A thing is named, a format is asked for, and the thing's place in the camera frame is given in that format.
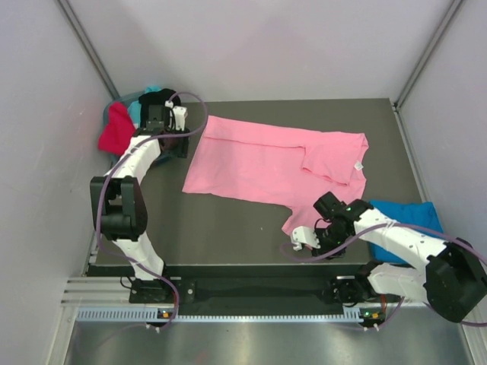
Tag folded blue t shirt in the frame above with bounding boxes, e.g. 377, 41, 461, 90
370, 200, 444, 265

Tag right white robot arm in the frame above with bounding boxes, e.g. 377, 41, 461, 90
314, 192, 486, 323

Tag light blue t shirt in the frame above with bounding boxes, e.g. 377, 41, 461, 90
126, 86, 161, 129

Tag black t shirt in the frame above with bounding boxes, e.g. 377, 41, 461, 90
138, 87, 176, 118

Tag right aluminium corner post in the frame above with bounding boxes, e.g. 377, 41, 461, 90
393, 0, 465, 112

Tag pink t shirt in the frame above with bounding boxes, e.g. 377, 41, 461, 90
183, 116, 369, 235

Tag aluminium front rail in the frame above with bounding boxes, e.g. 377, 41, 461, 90
60, 275, 477, 307

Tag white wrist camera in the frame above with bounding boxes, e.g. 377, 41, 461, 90
164, 101, 187, 132
290, 226, 320, 251

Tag slotted grey cable duct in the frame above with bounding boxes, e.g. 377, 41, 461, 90
76, 307, 382, 323

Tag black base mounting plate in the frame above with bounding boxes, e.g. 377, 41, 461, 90
129, 278, 387, 306

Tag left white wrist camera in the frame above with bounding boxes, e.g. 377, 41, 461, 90
164, 101, 187, 132

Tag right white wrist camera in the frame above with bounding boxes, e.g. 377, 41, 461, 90
290, 226, 320, 251

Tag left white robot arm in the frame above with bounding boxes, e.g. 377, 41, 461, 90
90, 100, 189, 303

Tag aluminium corner post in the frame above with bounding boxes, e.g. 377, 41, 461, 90
393, 0, 465, 112
54, 0, 119, 99

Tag left aluminium corner post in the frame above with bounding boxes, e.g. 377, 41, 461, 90
54, 0, 119, 99

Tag red t shirt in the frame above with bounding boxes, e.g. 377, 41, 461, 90
97, 102, 136, 157

